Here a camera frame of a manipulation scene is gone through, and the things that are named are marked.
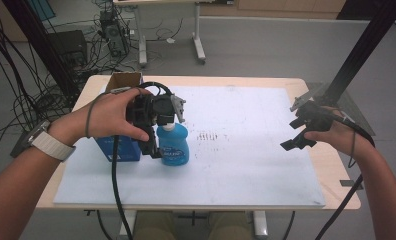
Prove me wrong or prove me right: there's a silver watch with white band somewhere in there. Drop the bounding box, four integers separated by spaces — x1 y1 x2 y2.
27 119 77 163

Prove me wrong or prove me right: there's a dark stand base plate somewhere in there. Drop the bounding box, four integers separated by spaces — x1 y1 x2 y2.
10 128 37 158

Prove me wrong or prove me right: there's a person's left hand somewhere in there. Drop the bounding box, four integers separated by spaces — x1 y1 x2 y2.
49 87 152 147

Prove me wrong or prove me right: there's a black stand pole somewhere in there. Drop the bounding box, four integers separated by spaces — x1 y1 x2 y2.
321 0 396 105
1 0 81 98

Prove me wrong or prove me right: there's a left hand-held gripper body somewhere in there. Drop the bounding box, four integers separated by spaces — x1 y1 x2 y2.
125 93 187 128

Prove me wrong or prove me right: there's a white desk frame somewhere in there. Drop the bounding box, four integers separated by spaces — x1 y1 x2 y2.
112 0 235 67

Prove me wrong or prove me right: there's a grey cable plug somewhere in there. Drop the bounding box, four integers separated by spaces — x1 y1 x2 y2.
109 86 132 95

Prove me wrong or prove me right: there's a white paper sheet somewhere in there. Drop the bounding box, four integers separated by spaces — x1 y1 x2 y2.
53 85 327 209

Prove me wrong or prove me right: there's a grey right wrist cord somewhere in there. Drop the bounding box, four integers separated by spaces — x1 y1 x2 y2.
347 129 358 170

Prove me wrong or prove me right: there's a bundle of black cables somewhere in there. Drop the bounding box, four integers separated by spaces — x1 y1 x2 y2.
0 0 87 169

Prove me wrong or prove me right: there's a grey metal table bracket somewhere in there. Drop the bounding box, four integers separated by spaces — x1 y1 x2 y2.
339 179 365 191

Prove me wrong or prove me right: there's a grey wrist cord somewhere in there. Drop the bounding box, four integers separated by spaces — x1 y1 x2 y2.
347 129 358 170
85 87 144 140

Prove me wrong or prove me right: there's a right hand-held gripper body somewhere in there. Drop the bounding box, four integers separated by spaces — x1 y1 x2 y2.
289 94 335 133

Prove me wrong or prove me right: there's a blue cardboard box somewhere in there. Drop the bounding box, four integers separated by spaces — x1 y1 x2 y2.
94 71 144 163

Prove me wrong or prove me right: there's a grey stand base plate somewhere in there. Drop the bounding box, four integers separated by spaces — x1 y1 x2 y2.
305 81 377 137

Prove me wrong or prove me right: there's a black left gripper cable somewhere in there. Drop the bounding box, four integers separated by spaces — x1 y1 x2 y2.
111 81 174 240

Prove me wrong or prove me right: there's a black equipment box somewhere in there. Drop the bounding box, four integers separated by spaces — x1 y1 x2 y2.
47 29 89 74

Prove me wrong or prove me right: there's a person's right hand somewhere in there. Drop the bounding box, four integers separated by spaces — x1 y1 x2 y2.
304 106 371 158

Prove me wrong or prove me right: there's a wooden cabinet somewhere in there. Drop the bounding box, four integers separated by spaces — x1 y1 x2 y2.
199 0 348 20

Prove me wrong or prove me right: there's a grey left wrist cord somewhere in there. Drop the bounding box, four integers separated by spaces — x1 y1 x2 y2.
85 87 144 140

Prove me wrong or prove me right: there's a blue plastic bottle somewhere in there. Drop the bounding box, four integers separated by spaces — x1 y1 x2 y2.
156 121 190 167

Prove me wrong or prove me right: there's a person's left leg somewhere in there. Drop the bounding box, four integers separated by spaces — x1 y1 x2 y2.
132 210 176 240

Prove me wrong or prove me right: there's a white table leg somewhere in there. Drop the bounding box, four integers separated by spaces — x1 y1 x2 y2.
252 209 269 240
118 209 138 240

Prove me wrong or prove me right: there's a black computer tower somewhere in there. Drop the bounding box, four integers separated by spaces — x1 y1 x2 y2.
98 9 131 58

